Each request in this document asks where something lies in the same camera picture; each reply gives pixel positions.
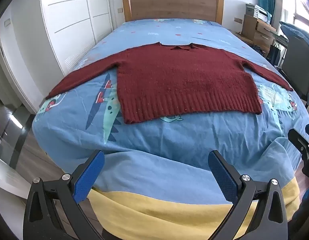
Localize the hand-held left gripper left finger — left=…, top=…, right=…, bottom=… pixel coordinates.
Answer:
left=23, top=149, right=105, bottom=240

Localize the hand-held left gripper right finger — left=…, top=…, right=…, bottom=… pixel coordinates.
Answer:
left=207, top=150, right=288, bottom=240

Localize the dark red knitted sweater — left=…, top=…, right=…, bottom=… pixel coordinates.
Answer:
left=45, top=42, right=294, bottom=125

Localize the bed with blue dinosaur sheet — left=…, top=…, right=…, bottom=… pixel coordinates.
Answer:
left=32, top=18, right=309, bottom=205

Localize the grey chair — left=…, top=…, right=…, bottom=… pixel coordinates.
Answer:
left=282, top=32, right=309, bottom=98

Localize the yellow blanket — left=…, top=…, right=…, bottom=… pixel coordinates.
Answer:
left=88, top=177, right=301, bottom=240

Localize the dark bag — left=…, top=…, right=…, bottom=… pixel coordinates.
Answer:
left=266, top=43, right=283, bottom=67

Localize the blue pillow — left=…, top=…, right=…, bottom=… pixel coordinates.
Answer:
left=279, top=21, right=309, bottom=46

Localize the wooden dresser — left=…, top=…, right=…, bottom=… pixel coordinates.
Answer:
left=241, top=14, right=276, bottom=53

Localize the printer on cabinet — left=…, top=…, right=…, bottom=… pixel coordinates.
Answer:
left=245, top=3, right=260, bottom=17

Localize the white wardrobe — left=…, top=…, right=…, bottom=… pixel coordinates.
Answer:
left=40, top=0, right=114, bottom=77

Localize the wooden headboard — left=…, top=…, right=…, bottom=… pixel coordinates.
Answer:
left=122, top=0, right=224, bottom=25

